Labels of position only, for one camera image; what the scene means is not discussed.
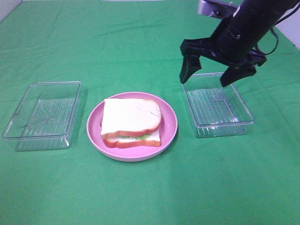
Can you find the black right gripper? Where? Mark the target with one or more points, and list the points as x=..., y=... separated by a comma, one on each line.
x=230, y=44

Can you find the toast bread slice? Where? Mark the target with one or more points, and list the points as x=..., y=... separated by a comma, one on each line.
x=130, y=117
x=152, y=141

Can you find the green lettuce leaf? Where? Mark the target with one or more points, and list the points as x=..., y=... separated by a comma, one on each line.
x=142, y=137

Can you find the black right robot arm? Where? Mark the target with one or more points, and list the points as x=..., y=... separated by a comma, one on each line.
x=261, y=15

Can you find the clear right plastic tray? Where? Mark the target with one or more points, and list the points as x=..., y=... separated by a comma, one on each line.
x=215, y=111

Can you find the clear plastic tray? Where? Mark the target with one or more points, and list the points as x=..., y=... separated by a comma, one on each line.
x=45, y=117
x=215, y=111

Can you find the pink round plate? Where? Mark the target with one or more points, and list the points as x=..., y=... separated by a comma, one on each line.
x=168, y=129

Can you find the green tablecloth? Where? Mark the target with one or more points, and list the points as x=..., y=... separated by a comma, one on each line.
x=114, y=47

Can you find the clear left plastic tray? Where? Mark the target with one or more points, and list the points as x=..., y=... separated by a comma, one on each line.
x=45, y=117

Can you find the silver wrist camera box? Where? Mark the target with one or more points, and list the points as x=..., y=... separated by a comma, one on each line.
x=217, y=9

